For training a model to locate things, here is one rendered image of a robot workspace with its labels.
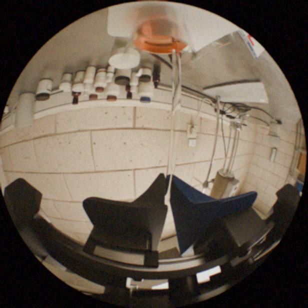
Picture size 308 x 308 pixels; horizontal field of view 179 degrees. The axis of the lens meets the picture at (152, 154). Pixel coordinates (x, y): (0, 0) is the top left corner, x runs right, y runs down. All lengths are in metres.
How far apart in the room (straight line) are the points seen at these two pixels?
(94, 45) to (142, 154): 0.52
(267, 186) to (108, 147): 2.70
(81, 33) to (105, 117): 0.39
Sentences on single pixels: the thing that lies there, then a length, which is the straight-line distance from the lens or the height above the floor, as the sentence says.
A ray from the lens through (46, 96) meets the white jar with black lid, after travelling 0.46.
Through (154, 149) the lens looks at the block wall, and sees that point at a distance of 0.55.
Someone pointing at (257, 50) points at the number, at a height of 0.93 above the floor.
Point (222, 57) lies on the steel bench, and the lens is 0.32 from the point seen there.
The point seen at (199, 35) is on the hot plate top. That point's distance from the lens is 0.15.
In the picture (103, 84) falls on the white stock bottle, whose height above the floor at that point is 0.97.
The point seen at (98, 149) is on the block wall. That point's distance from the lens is 0.53.
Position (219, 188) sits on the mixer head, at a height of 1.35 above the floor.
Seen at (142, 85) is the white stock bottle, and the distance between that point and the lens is 0.40.
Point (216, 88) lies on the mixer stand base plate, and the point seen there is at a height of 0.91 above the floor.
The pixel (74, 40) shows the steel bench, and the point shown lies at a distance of 0.29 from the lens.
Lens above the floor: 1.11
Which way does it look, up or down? 17 degrees up
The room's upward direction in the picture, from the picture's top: 177 degrees counter-clockwise
